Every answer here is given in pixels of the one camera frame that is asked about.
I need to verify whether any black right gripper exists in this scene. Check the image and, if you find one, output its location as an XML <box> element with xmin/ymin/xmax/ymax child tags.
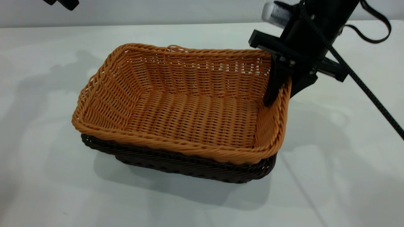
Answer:
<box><xmin>249</xmin><ymin>19</ymin><xmax>348</xmax><ymax>107</ymax></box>

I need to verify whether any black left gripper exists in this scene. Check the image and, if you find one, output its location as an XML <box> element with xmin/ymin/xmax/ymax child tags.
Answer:
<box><xmin>58</xmin><ymin>0</ymin><xmax>80</xmax><ymax>11</ymax></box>

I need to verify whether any black woven wicker basket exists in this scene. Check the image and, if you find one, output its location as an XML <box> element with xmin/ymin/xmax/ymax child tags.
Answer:
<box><xmin>81</xmin><ymin>133</ymin><xmax>277</xmax><ymax>184</ymax></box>

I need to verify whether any black smooth looped cable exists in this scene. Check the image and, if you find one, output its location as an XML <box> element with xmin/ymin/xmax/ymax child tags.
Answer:
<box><xmin>342</xmin><ymin>0</ymin><xmax>392</xmax><ymax>44</ymax></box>

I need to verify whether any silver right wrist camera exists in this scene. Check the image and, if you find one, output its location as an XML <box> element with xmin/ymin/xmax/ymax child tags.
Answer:
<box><xmin>261</xmin><ymin>2</ymin><xmax>297</xmax><ymax>29</ymax></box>

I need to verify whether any black braided cable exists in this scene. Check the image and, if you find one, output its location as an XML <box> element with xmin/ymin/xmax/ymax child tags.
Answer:
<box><xmin>297</xmin><ymin>0</ymin><xmax>404</xmax><ymax>141</ymax></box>

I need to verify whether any orange woven wicker basket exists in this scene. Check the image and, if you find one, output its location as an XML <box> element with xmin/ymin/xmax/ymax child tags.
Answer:
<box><xmin>72</xmin><ymin>43</ymin><xmax>292</xmax><ymax>165</ymax></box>

